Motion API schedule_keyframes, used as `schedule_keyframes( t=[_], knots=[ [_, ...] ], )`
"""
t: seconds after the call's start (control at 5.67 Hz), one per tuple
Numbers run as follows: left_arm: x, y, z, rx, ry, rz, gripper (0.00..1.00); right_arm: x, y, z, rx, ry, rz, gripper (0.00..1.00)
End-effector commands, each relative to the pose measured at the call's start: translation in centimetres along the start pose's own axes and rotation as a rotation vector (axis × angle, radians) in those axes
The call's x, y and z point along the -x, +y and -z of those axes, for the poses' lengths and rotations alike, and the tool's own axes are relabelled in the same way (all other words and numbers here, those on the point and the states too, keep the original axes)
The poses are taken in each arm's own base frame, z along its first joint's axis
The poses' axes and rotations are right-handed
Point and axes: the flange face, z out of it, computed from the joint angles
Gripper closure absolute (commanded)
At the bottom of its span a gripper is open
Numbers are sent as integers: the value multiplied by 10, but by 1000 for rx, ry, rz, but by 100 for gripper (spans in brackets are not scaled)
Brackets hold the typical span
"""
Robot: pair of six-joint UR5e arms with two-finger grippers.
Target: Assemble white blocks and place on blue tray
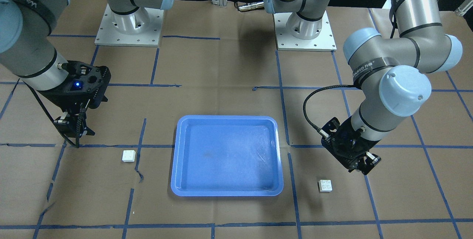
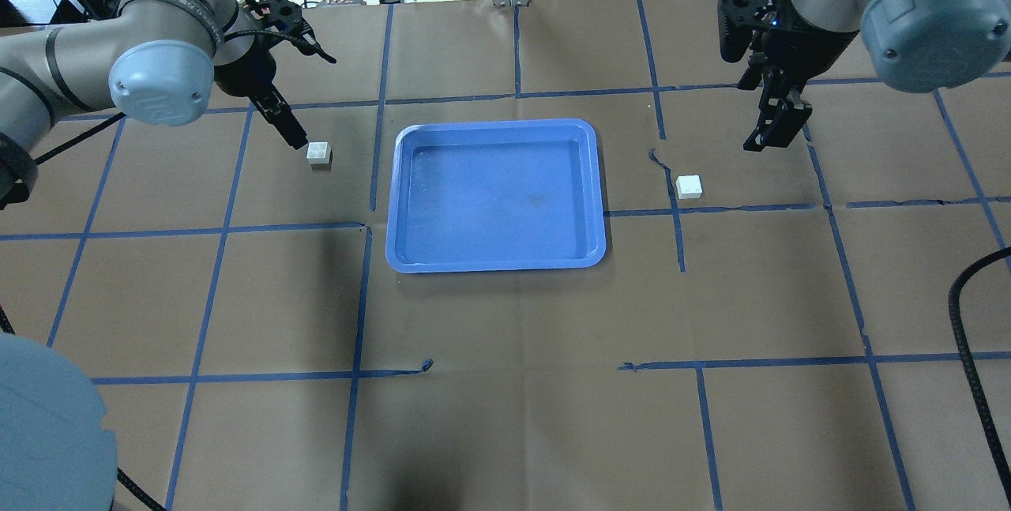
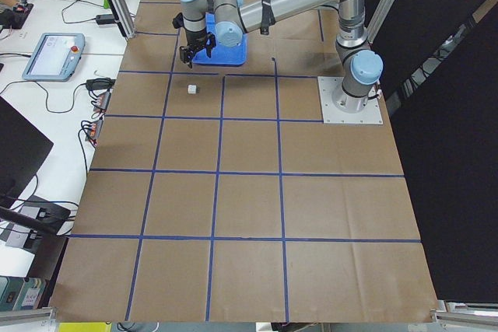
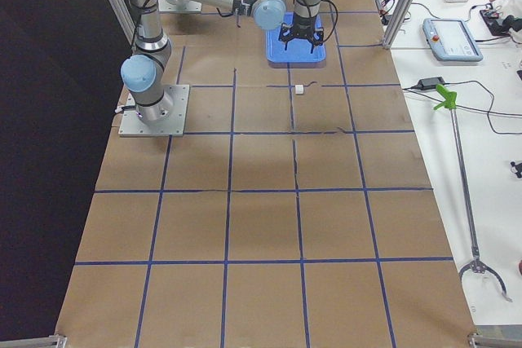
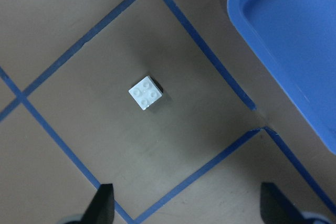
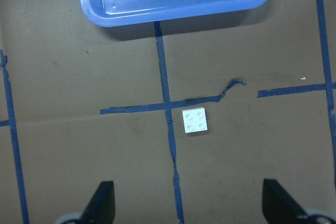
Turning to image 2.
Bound black corrugated cable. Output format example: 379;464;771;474
948;246;1011;480

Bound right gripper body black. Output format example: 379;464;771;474
717;0;811;90

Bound blue plastic tray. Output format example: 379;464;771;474
385;118;607;274

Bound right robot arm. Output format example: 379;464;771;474
717;0;1010;152

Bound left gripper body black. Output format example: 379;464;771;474
214;0;336;98

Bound white block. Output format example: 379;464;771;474
306;141;333;171
675;174;704;199

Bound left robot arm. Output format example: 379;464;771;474
1;0;333;205

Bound brown paper table cover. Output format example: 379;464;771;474
2;0;1009;510

